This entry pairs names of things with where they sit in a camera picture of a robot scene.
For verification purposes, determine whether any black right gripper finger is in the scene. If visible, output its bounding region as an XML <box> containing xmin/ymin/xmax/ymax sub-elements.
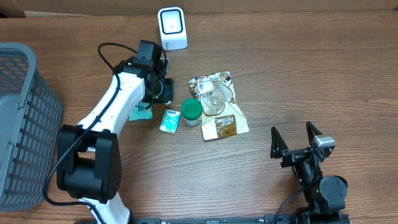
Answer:
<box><xmin>306</xmin><ymin>121</ymin><xmax>322</xmax><ymax>145</ymax></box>
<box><xmin>271</xmin><ymin>126</ymin><xmax>289</xmax><ymax>159</ymax></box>

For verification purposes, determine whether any teal tissue pack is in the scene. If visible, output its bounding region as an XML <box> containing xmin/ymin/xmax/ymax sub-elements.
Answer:
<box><xmin>159</xmin><ymin>109</ymin><xmax>180</xmax><ymax>134</ymax></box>

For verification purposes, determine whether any green lid jar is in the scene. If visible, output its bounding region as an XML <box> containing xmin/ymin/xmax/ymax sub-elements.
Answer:
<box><xmin>181</xmin><ymin>98</ymin><xmax>202</xmax><ymax>126</ymax></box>

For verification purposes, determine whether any teal long snack packet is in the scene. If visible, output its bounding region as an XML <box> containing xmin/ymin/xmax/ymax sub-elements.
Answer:
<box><xmin>129</xmin><ymin>101</ymin><xmax>153</xmax><ymax>121</ymax></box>

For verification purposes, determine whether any brown white snack pouch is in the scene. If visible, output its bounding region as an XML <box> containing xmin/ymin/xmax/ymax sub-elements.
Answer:
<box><xmin>188</xmin><ymin>71</ymin><xmax>249</xmax><ymax>141</ymax></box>

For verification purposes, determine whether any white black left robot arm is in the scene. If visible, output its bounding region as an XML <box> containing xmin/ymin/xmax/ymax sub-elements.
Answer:
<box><xmin>49</xmin><ymin>40</ymin><xmax>174</xmax><ymax>223</ymax></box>

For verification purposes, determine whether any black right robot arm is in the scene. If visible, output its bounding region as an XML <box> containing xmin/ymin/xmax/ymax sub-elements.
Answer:
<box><xmin>266</xmin><ymin>121</ymin><xmax>350</xmax><ymax>224</ymax></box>

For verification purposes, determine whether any white barcode scanner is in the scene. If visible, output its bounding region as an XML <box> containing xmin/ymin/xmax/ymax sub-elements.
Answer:
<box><xmin>157</xmin><ymin>7</ymin><xmax>188</xmax><ymax>51</ymax></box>

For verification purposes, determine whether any grey plastic mesh basket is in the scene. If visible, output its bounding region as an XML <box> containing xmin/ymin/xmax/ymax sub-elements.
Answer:
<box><xmin>1</xmin><ymin>42</ymin><xmax>63</xmax><ymax>212</ymax></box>

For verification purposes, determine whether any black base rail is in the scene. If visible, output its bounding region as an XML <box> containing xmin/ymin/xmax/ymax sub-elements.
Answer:
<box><xmin>74</xmin><ymin>213</ymin><xmax>352</xmax><ymax>224</ymax></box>

